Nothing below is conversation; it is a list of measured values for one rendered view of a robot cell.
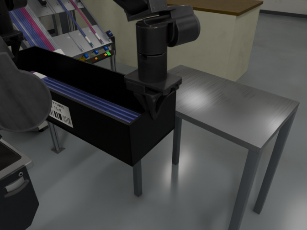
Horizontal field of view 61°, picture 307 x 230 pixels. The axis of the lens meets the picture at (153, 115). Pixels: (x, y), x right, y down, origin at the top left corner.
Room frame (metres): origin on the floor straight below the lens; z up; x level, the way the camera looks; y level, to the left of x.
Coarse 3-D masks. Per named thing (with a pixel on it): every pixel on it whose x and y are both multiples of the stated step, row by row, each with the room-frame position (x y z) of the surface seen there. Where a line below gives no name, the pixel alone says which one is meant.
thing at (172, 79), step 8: (152, 56) 0.45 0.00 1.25; (160, 56) 0.45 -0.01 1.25; (144, 64) 0.45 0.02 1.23; (152, 64) 0.45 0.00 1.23; (160, 64) 0.45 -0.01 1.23; (136, 72) 0.50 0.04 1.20; (144, 72) 0.45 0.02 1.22; (152, 72) 0.45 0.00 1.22; (160, 72) 0.45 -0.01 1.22; (128, 80) 0.47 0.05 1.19; (136, 80) 0.46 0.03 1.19; (144, 80) 0.45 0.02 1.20; (152, 80) 0.45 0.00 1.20; (160, 80) 0.45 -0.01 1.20; (168, 80) 0.46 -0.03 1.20; (176, 80) 0.46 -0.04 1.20; (152, 88) 0.44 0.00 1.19; (160, 88) 0.43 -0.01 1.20; (168, 88) 0.43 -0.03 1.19
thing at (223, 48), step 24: (96, 0) 3.78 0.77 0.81; (168, 0) 3.31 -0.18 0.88; (192, 0) 3.31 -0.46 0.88; (216, 0) 3.31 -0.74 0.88; (240, 0) 3.31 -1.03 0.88; (120, 24) 3.55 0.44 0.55; (216, 24) 2.76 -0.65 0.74; (240, 24) 2.80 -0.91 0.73; (120, 48) 3.56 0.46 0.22; (168, 48) 3.10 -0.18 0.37; (192, 48) 2.91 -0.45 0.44; (216, 48) 2.74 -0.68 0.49; (240, 48) 2.92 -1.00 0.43; (216, 72) 2.72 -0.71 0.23; (240, 72) 3.07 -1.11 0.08
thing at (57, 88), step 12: (36, 72) 0.81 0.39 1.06; (48, 84) 0.72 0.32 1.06; (60, 84) 0.72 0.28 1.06; (72, 96) 0.64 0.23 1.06; (84, 96) 0.64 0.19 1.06; (96, 96) 0.64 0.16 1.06; (96, 108) 0.58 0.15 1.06; (108, 108) 0.58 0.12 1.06; (120, 108) 0.58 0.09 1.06; (132, 120) 0.52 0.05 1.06
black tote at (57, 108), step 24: (48, 72) 0.85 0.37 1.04; (72, 72) 0.77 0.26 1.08; (96, 72) 0.70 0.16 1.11; (120, 96) 0.65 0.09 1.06; (168, 96) 0.52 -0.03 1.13; (48, 120) 0.59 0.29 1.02; (72, 120) 0.52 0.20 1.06; (96, 120) 0.47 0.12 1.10; (120, 120) 0.43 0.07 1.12; (144, 120) 0.45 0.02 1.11; (168, 120) 0.52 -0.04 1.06; (96, 144) 0.48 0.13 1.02; (120, 144) 0.43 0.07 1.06; (144, 144) 0.45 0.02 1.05
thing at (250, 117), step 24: (168, 72) 1.41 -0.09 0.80; (192, 72) 1.41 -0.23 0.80; (192, 96) 1.12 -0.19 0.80; (216, 96) 1.12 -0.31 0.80; (240, 96) 1.12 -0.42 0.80; (264, 96) 1.12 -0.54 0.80; (192, 120) 0.93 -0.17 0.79; (216, 120) 0.91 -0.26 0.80; (240, 120) 0.91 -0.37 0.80; (264, 120) 0.91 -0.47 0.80; (288, 120) 1.04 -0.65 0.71; (240, 144) 0.78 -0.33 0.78; (264, 144) 0.75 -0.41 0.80; (240, 192) 0.75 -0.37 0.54; (264, 192) 1.04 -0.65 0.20; (240, 216) 0.73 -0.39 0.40
